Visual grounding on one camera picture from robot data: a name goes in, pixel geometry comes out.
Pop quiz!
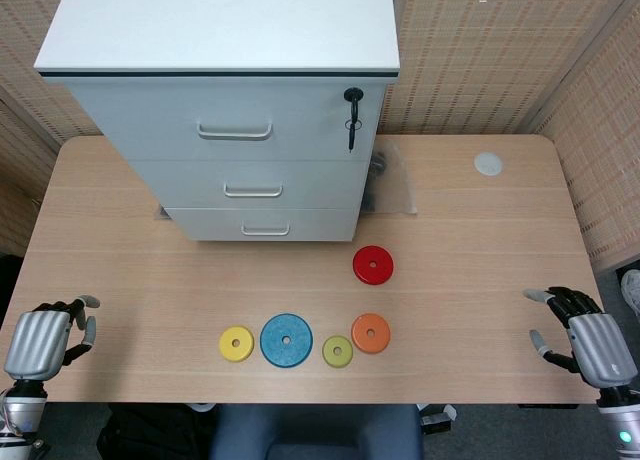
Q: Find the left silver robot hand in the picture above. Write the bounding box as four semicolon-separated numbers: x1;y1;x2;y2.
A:
2;294;101;382

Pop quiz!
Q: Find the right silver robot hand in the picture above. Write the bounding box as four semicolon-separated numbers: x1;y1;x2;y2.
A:
522;285;639;390

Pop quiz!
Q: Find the white middle-size drawer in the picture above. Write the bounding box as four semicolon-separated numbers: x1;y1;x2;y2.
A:
130;158;370;213

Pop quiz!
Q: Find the tall white drawer with lock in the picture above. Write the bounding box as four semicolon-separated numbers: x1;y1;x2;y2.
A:
67;82;386;163

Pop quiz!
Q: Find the shallow white drawer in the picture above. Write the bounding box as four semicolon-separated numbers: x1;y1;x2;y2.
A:
164;207;362;243

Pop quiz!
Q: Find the white cabinet body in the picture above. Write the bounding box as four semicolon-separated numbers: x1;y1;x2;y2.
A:
34;0;402;243

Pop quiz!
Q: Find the white shoe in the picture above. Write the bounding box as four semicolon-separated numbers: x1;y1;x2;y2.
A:
620;268;640;316

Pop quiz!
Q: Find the black bag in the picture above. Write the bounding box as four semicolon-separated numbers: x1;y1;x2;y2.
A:
95;403;216;460

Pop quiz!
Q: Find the small black white box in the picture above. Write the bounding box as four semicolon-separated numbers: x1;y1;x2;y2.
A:
418;403;459;436

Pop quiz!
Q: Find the yellow disc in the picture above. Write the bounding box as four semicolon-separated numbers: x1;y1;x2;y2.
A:
218;326;256;364

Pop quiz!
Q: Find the orange disc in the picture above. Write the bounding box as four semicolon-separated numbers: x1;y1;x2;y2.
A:
350;312;392;354

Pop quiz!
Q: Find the red disc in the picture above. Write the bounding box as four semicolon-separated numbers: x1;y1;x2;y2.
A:
352;245;395;287

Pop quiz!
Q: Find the blue disc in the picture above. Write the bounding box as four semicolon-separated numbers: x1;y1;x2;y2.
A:
259;312;315;368

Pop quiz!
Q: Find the green disc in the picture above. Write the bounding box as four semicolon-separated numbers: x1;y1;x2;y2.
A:
322;335;355;369

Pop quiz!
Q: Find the clear plastic bag with parts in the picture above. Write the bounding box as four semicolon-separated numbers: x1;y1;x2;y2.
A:
367;138;419;216

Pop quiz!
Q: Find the black key in lock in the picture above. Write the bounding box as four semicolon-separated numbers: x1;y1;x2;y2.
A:
343;86;366;126

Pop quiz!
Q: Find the grey round cable cap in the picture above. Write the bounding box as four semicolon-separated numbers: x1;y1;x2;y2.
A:
473;152;504;178

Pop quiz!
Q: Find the black key hanging on ring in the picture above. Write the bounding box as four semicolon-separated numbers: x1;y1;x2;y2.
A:
344;119;363;154

